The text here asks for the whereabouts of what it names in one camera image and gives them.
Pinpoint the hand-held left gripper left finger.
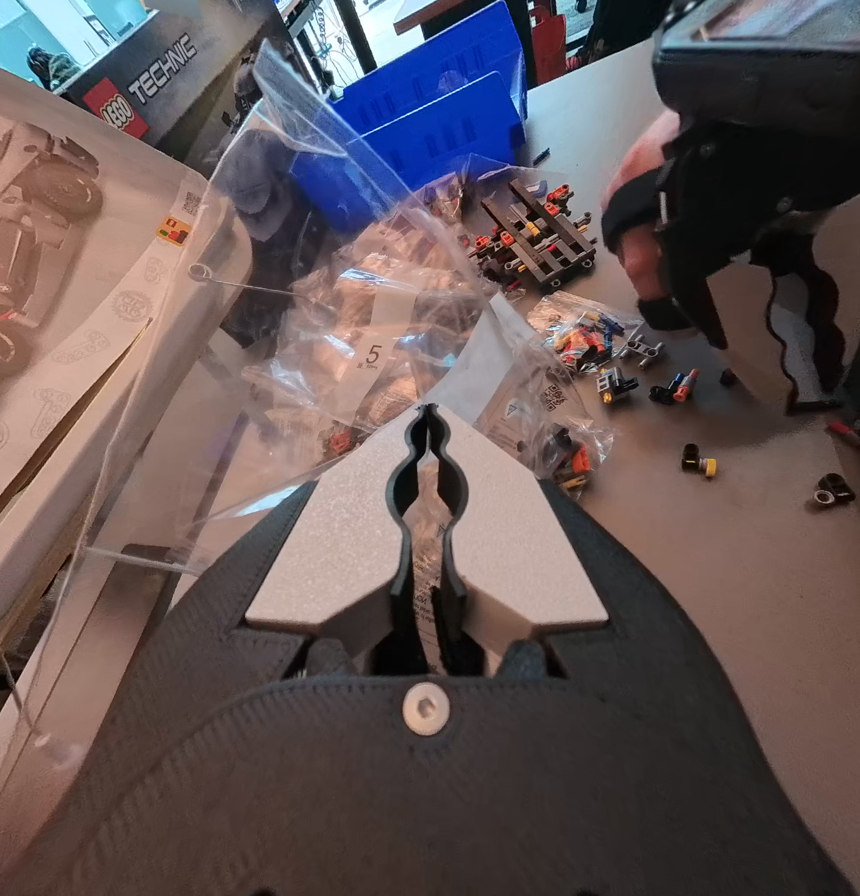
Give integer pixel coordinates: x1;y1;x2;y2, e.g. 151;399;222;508
244;406;428;678

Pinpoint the light grey beam with pins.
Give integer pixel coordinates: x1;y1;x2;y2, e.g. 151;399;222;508
619;333;666;370

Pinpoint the dark lego set box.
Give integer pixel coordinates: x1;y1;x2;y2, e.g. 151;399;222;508
52;0;315;172

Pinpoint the small clear bag of pins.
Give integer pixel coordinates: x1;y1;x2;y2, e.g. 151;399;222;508
526;290;645;377

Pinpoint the wooden table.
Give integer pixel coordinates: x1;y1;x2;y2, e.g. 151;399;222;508
392;0;474;34

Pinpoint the blue plastic bin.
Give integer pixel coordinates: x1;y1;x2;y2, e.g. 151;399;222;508
290;70;529;233
330;0;530;127

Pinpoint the person's right hand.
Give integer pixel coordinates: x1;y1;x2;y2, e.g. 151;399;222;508
601;108;684;302

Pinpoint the dark grey lego chassis frame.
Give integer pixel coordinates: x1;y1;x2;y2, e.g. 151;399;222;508
467;177;600;293

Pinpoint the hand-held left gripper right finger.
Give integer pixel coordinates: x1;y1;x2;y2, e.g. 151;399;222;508
434;405;610;676

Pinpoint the black metal post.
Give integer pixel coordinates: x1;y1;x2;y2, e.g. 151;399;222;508
332;0;379;72

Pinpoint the clear bag of mixed pieces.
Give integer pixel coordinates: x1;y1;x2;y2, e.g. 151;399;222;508
472;294;616;501

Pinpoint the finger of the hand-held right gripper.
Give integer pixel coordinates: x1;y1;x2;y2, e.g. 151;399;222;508
708;261;795;414
750;216;848;415

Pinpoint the red bag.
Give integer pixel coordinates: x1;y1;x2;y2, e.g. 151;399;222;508
528;6;568;86

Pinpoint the large clear plastic bag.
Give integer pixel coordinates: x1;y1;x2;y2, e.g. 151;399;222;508
48;38;543;764

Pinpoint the wire page holder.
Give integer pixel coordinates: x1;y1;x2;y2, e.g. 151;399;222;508
188;262;313;303
0;574;89;769

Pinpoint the white lego instruction booklet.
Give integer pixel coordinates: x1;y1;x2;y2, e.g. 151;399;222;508
0;59;224;533

